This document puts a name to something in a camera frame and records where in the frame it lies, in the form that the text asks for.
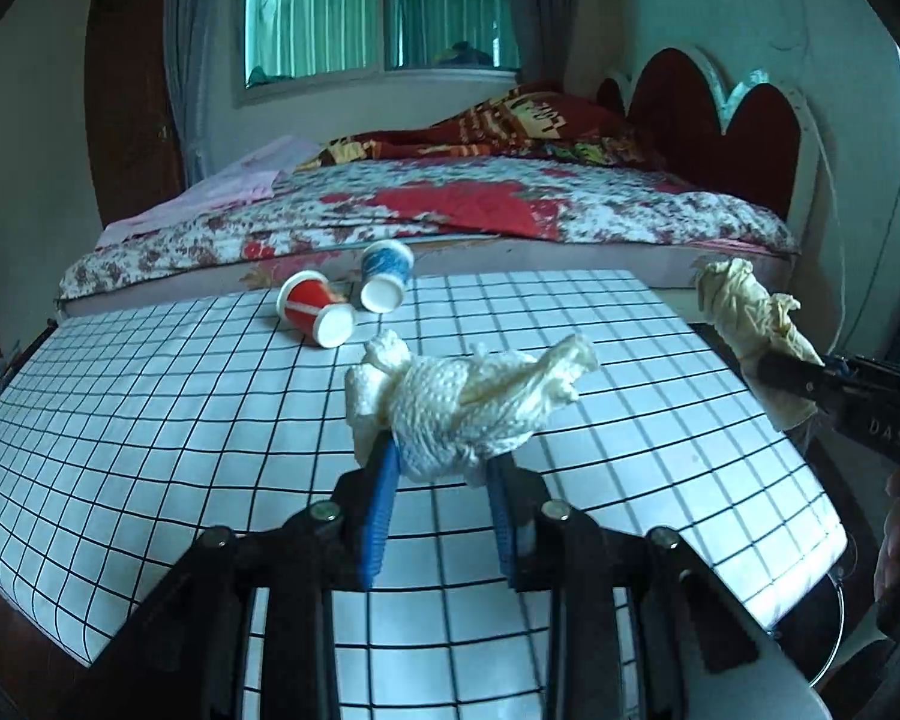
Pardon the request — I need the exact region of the black grid white tablecloth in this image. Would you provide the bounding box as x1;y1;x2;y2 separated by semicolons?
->
0;266;848;720

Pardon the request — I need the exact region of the bed mattress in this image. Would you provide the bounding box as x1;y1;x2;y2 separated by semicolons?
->
56;236;803;320

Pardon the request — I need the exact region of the brown wooden door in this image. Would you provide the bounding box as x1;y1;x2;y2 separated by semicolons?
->
84;0;188;226

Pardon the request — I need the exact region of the pink cloth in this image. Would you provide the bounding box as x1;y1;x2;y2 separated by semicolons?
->
94;135;323;248

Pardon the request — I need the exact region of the red paper cup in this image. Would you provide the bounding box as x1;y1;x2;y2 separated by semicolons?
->
277;270;357;350

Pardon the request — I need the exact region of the blue patterned paper cup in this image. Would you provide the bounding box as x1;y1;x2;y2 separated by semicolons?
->
360;240;413;314

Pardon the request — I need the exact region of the white cable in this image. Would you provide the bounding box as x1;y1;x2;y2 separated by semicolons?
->
810;120;854;346

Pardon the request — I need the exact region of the white paper towel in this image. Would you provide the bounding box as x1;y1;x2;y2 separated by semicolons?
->
343;330;601;485

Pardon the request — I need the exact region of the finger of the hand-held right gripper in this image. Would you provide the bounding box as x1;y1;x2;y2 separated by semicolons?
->
754;351;852;412

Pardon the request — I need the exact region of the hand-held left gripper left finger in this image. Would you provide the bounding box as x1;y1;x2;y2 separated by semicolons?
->
60;439;402;720

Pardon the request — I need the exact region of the red patterned blanket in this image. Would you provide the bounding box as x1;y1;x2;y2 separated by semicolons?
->
296;82;668;170

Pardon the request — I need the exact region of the red scalloped headboard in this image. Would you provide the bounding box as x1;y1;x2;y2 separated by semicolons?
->
596;47;822;241

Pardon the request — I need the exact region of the grey curtain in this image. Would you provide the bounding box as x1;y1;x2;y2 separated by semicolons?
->
499;0;571;91
163;0;248;192

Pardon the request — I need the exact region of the window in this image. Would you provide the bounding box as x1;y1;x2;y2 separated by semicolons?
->
232;0;522;110

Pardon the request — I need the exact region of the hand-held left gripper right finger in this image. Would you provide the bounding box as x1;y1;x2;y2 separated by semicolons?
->
486;454;781;720

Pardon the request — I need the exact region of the floral bed quilt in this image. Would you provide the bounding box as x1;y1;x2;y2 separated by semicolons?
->
58;157;802;301

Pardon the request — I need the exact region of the cream glove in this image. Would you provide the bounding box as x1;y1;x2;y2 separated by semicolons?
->
694;257;822;432

